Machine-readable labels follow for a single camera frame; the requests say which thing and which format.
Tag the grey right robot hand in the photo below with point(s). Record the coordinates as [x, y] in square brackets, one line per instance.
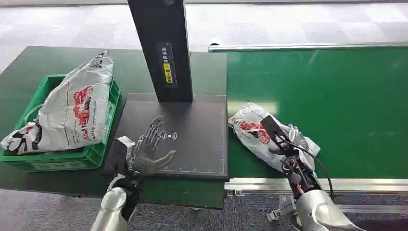
[294, 165]

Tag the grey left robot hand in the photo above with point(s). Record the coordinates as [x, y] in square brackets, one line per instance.
[145, 159]

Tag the small white parcel bag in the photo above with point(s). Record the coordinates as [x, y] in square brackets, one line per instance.
[251, 134]

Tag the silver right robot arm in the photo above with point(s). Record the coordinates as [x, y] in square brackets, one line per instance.
[318, 210]

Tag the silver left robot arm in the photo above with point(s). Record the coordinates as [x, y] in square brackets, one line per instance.
[114, 204]

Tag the green plastic crate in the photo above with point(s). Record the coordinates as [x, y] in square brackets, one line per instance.
[92, 153]

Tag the green conveyor belt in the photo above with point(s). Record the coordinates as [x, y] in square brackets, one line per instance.
[334, 105]

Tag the large white parcel bag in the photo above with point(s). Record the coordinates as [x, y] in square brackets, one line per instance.
[73, 111]

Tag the yellow black column label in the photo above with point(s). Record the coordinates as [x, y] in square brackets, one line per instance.
[167, 65]

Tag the black scanner column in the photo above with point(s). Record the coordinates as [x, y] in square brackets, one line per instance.
[162, 47]

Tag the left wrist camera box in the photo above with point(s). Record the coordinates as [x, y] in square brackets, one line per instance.
[120, 153]

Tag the black scanner base plate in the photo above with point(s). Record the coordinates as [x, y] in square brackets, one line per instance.
[197, 143]

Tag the wide silver conveyor rail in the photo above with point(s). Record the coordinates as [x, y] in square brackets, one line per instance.
[366, 185]

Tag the thin silver conveyor rail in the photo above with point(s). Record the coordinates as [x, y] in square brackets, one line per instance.
[302, 47]

